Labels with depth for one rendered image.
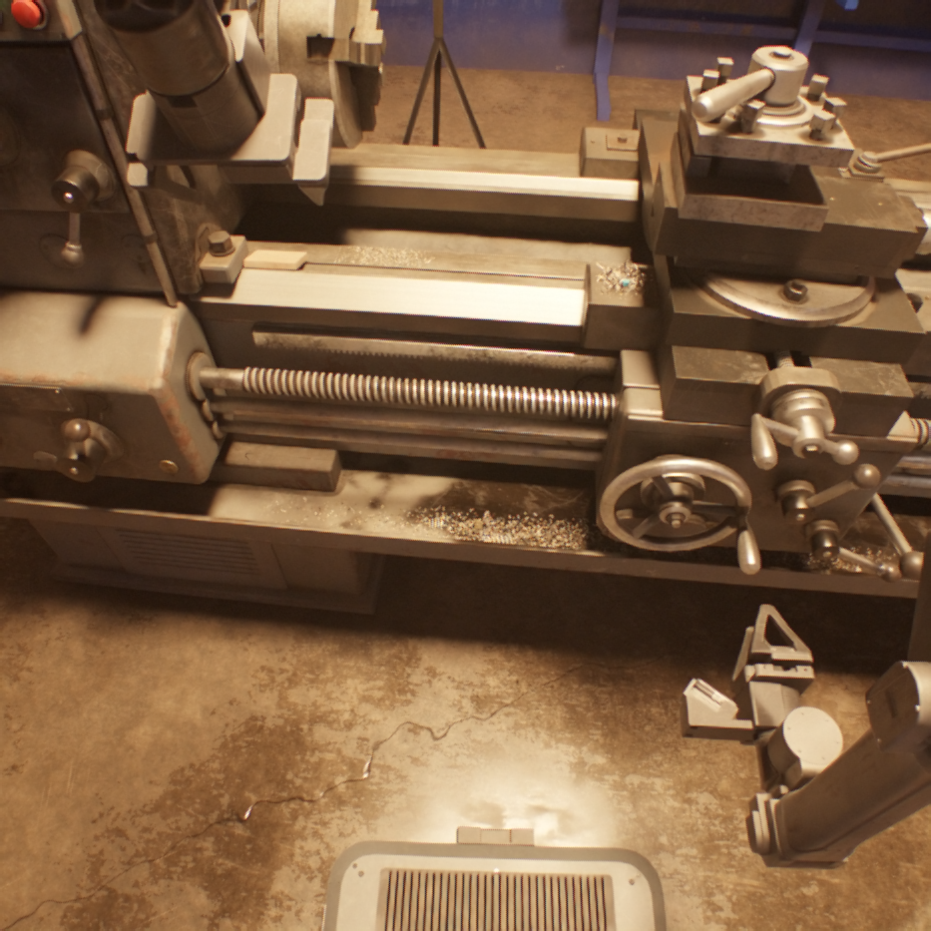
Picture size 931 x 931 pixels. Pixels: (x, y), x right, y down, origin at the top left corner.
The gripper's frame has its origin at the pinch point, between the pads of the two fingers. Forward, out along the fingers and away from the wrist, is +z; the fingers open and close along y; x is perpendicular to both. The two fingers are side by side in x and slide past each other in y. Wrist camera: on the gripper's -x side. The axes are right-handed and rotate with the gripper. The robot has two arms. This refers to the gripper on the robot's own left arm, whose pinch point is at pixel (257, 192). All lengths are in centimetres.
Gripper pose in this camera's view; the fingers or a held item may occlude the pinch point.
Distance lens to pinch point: 59.3
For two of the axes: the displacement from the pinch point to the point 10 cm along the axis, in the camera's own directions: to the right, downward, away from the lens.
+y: -10.0, -0.3, 0.2
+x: -0.3, 9.9, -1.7
